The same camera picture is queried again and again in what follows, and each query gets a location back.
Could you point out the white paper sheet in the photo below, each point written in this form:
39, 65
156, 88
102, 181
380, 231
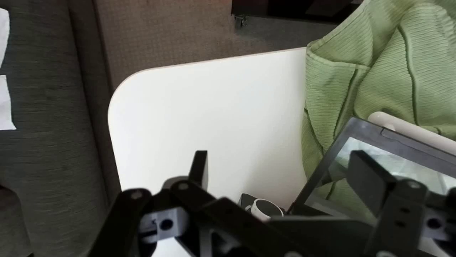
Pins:
6, 111

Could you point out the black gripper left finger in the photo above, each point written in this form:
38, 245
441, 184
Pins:
199, 171

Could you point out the glass oven door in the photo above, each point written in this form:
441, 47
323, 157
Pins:
404, 151

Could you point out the white table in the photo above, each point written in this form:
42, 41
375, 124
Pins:
244, 111

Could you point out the green cloth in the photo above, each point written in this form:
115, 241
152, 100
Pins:
393, 55

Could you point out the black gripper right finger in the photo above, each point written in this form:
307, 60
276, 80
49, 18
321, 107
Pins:
371, 182

